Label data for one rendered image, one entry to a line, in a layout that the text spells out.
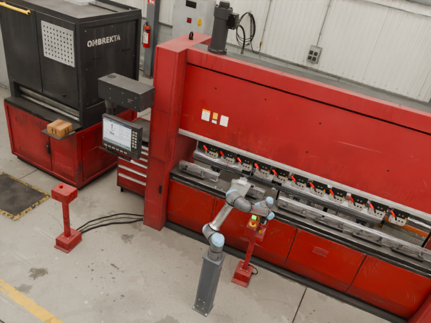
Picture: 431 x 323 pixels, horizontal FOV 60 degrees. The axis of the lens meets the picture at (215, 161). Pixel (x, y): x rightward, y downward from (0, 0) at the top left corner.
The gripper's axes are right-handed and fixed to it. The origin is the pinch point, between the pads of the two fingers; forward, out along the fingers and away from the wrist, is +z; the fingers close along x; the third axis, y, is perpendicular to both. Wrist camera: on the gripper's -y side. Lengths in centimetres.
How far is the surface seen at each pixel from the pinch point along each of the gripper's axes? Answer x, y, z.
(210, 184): 72, 31, -1
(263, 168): 18, 39, -40
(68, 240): 199, -63, 67
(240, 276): 6, -14, 75
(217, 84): 85, 48, -115
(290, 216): -24.2, 24.1, -1.7
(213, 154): 76, 40, -36
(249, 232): 9.9, -6.0, 10.7
